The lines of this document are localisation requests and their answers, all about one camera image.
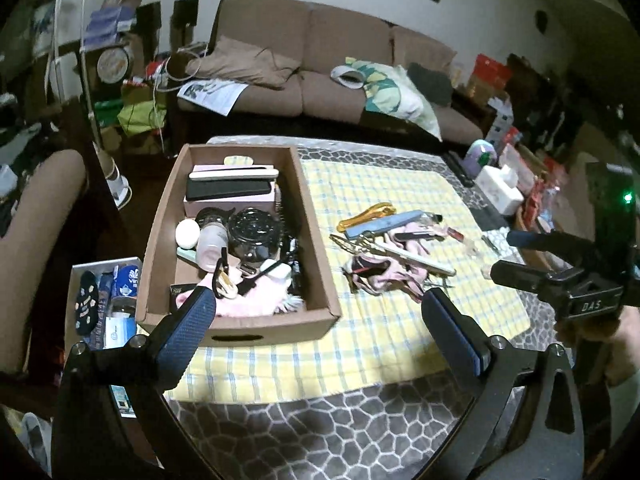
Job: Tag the black speaker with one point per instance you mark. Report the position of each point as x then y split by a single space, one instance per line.
186 15
149 20

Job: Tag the white pole rack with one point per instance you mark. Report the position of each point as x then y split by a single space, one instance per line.
85 75

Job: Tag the yellow translucent hair clip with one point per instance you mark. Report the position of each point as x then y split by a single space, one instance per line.
367 214

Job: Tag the white egg-shaped container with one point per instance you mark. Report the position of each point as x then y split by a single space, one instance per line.
187 234

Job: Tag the black round hairbrush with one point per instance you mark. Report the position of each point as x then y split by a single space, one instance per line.
295 270

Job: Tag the small clear bottle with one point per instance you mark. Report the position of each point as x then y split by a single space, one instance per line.
472 249

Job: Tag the gold metal scissors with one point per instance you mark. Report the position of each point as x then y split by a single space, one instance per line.
352 246

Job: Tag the black case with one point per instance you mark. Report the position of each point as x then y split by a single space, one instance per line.
227 190

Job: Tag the green and white printed pillow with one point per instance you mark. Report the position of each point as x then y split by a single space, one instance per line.
395 95

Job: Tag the pink towel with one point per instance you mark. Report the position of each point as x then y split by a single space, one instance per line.
255 302

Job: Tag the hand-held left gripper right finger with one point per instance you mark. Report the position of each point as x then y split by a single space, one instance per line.
452 340

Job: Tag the brown cardboard box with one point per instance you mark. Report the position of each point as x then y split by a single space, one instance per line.
290 330

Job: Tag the brown sofa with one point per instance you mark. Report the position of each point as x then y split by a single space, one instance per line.
330 95

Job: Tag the red lip gloss tube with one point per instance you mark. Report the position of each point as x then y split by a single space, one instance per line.
455 234

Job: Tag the pile of folded clothes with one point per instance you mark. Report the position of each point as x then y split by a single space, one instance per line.
15 145

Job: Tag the blue-grey nail buffer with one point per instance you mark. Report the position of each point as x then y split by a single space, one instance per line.
385 223

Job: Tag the white nail file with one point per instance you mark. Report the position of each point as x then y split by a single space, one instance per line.
235 174
415 257

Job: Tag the pink patterned scarf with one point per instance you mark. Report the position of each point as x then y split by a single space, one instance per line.
380 275

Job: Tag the white lotion bottle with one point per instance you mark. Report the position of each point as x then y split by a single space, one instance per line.
210 245

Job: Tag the black headband with beige clips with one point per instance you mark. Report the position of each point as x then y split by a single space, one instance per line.
227 280

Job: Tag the white visor cap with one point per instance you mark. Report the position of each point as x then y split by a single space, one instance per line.
342 74

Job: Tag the pink box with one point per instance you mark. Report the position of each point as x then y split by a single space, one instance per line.
192 208

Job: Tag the brown cushion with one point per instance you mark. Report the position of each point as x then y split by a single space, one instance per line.
240 62

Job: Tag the white tissue box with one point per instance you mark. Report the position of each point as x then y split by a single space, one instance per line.
500 192

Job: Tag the brown armchair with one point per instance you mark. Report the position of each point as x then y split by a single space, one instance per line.
40 260

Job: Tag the white storage box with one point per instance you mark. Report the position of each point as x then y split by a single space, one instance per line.
107 330

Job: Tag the black glass jar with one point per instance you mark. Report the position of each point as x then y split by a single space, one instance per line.
252 232

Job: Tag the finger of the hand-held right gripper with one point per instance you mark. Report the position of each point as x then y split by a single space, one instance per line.
545 240
525 276

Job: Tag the dark grey cushion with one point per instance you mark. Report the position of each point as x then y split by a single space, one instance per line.
430 85

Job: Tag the red cardboard box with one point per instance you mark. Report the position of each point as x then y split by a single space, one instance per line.
490 70

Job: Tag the red and white packet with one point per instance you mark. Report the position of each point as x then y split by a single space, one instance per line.
522 160

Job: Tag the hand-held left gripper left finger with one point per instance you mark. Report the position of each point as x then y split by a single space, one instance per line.
185 332

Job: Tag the white printed paper sheet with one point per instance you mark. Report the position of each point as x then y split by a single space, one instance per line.
212 94

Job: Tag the small metal tweezers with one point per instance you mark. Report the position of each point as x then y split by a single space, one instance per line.
490 242

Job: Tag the pale beige pad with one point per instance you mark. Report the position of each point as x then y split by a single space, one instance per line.
239 160

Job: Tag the yellow plaid tablecloth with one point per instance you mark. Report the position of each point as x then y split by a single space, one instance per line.
350 340

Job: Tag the purple round container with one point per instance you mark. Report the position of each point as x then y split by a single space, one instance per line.
481 152

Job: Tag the green bag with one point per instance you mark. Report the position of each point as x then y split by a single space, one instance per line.
132 115

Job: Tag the stack of blue boxes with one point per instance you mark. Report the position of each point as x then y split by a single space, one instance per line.
107 22

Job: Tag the person's right hand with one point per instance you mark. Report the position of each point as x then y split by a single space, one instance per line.
625 345

